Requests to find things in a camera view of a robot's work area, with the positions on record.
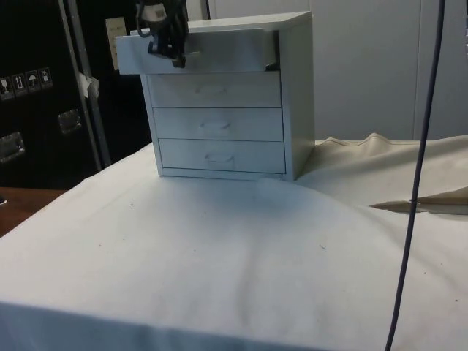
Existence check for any white drawer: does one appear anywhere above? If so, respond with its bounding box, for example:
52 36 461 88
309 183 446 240
114 27 281 75

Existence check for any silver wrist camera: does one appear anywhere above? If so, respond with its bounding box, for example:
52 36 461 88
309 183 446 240
141 1 168 23

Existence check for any white chest of drawers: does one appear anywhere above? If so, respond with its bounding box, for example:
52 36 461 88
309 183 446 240
140 10 316 182

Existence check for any black cable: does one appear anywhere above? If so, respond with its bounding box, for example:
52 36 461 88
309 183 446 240
134 0 154 39
384 0 447 351

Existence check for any black cabinet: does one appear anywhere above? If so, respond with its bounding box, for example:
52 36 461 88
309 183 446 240
0 0 151 191

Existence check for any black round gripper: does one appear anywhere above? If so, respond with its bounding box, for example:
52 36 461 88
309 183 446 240
146 0 189 69

